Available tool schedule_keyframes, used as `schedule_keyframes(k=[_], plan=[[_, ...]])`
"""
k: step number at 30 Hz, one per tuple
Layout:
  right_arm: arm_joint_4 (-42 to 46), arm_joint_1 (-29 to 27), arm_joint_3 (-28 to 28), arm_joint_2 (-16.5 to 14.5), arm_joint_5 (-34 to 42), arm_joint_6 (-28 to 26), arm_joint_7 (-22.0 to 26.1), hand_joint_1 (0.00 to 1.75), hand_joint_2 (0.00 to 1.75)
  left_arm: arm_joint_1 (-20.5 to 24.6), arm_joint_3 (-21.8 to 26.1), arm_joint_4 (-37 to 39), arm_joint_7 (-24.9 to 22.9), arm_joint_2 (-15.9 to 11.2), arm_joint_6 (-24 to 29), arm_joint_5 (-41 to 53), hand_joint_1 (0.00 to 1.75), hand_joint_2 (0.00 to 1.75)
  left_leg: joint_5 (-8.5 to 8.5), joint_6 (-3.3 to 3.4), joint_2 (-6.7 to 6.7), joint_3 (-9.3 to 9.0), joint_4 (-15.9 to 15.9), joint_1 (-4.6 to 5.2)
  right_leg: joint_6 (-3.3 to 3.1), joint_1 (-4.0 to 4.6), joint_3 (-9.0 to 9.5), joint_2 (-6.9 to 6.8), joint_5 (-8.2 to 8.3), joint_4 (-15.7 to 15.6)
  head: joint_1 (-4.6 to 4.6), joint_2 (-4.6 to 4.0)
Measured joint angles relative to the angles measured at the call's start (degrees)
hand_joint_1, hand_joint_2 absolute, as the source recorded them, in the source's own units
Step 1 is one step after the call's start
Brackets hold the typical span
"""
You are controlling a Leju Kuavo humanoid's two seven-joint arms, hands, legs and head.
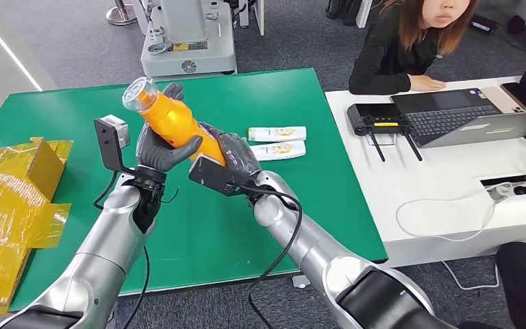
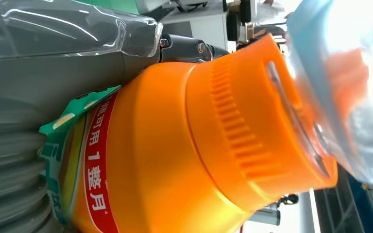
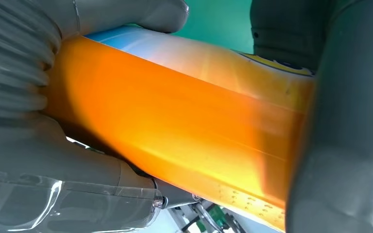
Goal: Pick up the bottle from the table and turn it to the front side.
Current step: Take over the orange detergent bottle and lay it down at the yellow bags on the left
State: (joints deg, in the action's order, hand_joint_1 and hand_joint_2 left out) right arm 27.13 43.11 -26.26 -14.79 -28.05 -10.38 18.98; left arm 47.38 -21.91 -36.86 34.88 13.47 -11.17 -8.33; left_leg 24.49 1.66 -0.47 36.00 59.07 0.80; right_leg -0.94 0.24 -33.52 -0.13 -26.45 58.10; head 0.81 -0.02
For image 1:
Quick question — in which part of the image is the person's hand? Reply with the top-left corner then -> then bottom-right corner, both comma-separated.
409,75 -> 448,93

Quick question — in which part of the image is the phone with dark screen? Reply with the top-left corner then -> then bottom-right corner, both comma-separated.
500,82 -> 526,112

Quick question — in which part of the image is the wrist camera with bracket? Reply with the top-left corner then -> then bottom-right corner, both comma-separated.
93,114 -> 142,178
188,154 -> 247,197

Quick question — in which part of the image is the chrome stanchion post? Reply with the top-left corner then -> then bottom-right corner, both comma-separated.
105,0 -> 137,26

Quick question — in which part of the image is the grey laptop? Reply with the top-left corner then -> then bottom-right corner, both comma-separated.
390,87 -> 526,149

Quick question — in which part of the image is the yellow taped cardboard box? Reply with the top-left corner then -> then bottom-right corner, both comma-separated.
0,137 -> 73,319

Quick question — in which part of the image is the white cable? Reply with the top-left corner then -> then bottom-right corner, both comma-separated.
394,181 -> 514,291

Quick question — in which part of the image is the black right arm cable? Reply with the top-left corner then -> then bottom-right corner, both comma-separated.
247,182 -> 304,329

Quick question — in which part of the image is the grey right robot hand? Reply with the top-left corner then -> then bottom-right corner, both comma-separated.
197,122 -> 262,180

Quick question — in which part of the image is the white machine base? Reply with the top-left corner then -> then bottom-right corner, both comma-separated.
140,0 -> 238,82

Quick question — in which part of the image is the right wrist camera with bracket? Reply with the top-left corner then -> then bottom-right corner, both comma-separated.
188,154 -> 247,197

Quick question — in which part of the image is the power strip with plugs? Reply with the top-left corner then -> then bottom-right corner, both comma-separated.
480,149 -> 526,203

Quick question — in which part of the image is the white shampoo bottle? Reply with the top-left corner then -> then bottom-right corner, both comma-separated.
250,141 -> 307,162
248,126 -> 308,143

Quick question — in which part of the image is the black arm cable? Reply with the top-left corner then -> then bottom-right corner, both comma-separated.
247,182 -> 304,329
92,170 -> 151,329

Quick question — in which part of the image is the black router with antennas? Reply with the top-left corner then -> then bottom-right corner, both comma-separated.
347,103 -> 423,163

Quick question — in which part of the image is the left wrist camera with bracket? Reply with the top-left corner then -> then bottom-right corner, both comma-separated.
93,114 -> 142,178

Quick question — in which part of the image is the orange bottle with clear cap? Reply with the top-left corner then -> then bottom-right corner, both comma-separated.
122,76 -> 227,167

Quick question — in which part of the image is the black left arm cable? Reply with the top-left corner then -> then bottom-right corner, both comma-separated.
92,170 -> 151,329

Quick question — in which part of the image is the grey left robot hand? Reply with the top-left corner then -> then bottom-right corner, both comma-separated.
135,82 -> 204,173

